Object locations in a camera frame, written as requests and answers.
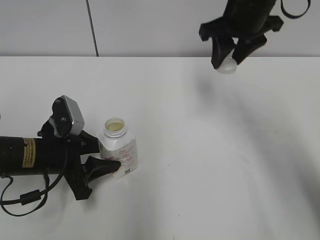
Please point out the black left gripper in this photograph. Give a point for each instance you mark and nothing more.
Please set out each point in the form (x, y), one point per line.
(63, 157)

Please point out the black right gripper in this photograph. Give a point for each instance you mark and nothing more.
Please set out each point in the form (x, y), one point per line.
(250, 37)

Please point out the white round bottle cap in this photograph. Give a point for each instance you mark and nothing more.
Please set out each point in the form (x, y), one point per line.
(228, 66)

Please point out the white yili changqing bottle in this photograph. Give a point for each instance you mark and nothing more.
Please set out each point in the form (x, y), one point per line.
(116, 142)

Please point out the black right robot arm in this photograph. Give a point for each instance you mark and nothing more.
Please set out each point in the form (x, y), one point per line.
(242, 12)

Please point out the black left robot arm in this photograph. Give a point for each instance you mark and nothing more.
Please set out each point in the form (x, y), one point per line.
(21, 156)

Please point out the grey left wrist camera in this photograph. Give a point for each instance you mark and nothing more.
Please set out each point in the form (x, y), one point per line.
(66, 118)

